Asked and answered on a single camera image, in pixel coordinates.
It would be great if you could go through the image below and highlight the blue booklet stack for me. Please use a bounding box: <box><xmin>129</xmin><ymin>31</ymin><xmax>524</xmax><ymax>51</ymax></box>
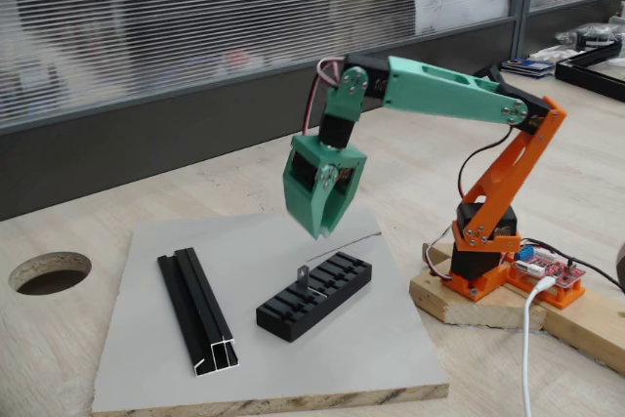
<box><xmin>500</xmin><ymin>59</ymin><xmax>557</xmax><ymax>80</ymax></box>

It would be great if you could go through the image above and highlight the small metal bracket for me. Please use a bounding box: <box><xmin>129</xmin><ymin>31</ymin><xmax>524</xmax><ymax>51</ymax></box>
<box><xmin>296</xmin><ymin>265</ymin><xmax>326</xmax><ymax>298</ymax></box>

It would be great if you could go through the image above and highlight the black aluminium profile rail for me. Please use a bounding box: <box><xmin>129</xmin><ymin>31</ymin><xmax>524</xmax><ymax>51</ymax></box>
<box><xmin>155</xmin><ymin>247</ymin><xmax>241</xmax><ymax>379</ymax></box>

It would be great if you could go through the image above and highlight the clear plastic bag of parts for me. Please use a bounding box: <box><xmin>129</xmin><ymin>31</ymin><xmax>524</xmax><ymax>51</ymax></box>
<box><xmin>555</xmin><ymin>21</ymin><xmax>625</xmax><ymax>55</ymax></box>

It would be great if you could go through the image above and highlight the light wooden base block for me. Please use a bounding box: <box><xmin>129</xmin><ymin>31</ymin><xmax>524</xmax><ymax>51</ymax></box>
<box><xmin>408</xmin><ymin>239</ymin><xmax>549</xmax><ymax>331</ymax></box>

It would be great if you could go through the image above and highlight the white USB cable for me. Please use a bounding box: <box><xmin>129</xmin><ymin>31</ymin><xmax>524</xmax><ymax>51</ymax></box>
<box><xmin>521</xmin><ymin>275</ymin><xmax>556</xmax><ymax>417</ymax></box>

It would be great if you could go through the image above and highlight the black slotted holder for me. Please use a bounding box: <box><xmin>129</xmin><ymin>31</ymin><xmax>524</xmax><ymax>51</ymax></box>
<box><xmin>255</xmin><ymin>250</ymin><xmax>373</xmax><ymax>344</ymax></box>

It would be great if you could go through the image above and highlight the black rectangular frame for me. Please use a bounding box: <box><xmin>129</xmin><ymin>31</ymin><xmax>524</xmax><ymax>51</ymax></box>
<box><xmin>554</xmin><ymin>40</ymin><xmax>625</xmax><ymax>104</ymax></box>

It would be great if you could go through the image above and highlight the red white servo wire loop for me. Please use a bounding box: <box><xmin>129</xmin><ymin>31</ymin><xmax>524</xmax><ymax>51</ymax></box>
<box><xmin>302</xmin><ymin>58</ymin><xmax>349</xmax><ymax>138</ymax></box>

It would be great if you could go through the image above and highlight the white paper pile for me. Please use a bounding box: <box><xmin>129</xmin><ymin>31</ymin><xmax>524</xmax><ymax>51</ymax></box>
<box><xmin>529</xmin><ymin>44</ymin><xmax>578</xmax><ymax>63</ymax></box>

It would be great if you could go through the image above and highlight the white red servo wire bundle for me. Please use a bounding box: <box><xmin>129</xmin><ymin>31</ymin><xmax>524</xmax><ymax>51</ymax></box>
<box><xmin>420</xmin><ymin>224</ymin><xmax>458</xmax><ymax>286</ymax></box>

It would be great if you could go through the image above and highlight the grey coated chipboard panel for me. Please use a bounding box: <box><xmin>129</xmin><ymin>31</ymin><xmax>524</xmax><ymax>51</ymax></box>
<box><xmin>91</xmin><ymin>205</ymin><xmax>450</xmax><ymax>414</ymax></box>

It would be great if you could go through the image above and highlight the black red servo wire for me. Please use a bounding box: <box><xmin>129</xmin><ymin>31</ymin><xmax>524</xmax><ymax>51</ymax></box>
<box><xmin>457</xmin><ymin>126</ymin><xmax>518</xmax><ymax>203</ymax></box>

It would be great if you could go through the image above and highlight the thin black power cable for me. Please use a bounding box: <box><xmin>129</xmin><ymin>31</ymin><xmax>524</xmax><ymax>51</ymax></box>
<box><xmin>524</xmin><ymin>238</ymin><xmax>625</xmax><ymax>292</ymax></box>

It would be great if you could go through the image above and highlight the red controller board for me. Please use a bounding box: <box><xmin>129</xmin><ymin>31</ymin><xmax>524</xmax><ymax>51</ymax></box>
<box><xmin>512</xmin><ymin>243</ymin><xmax>585</xmax><ymax>289</ymax></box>

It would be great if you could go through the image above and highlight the long wooden plank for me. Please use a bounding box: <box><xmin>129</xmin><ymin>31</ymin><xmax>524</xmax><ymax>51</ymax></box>
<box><xmin>536</xmin><ymin>284</ymin><xmax>625</xmax><ymax>375</ymax></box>

